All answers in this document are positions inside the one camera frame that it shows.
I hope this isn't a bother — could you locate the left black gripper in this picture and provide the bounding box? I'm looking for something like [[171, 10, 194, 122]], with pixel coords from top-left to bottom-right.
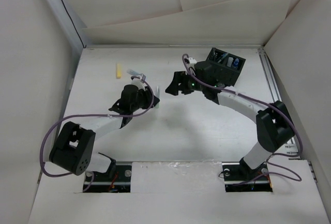
[[130, 86, 159, 112]]

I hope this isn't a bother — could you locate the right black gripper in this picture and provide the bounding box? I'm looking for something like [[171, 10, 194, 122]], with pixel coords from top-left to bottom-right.
[[165, 70, 206, 95]]

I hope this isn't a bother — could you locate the yellow highlighter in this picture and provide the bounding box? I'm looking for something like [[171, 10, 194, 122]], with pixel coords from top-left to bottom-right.
[[115, 63, 123, 79]]

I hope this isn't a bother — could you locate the orange blue-capped highlighter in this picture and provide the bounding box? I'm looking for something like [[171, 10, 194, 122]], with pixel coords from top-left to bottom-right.
[[231, 58, 239, 70]]

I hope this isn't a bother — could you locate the blue gel pen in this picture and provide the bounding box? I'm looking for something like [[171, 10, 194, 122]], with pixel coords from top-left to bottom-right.
[[217, 53, 228, 63]]

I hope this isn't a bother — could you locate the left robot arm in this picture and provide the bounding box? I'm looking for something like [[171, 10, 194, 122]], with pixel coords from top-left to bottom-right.
[[49, 84, 160, 181]]

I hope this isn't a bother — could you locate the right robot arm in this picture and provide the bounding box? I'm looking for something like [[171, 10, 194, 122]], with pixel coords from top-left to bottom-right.
[[165, 57, 297, 185]]

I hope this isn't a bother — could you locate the blue highlighter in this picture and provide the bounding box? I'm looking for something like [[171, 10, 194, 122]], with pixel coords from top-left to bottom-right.
[[127, 69, 141, 76]]

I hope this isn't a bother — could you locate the black two-compartment organizer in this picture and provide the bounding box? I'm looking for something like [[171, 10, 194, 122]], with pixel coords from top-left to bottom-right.
[[206, 48, 246, 86]]

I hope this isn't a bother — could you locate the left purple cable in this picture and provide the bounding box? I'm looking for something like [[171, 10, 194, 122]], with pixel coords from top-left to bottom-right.
[[40, 78, 161, 192]]

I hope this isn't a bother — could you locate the purple cable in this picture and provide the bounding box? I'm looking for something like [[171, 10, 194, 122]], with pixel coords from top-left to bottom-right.
[[182, 53, 303, 185], [40, 78, 161, 192]]

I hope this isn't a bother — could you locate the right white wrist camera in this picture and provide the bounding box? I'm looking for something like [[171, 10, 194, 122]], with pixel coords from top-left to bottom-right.
[[185, 57, 197, 69]]

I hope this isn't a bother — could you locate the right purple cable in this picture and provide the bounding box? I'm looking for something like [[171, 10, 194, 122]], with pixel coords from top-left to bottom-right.
[[182, 53, 303, 185]]

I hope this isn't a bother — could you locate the aluminium side rail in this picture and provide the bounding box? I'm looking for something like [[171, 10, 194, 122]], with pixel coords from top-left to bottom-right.
[[258, 48, 282, 101]]

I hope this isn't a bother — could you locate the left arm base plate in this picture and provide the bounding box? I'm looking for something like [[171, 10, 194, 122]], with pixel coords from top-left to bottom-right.
[[83, 162, 132, 193]]

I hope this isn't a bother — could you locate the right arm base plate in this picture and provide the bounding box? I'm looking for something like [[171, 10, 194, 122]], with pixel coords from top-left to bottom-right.
[[219, 162, 273, 192]]

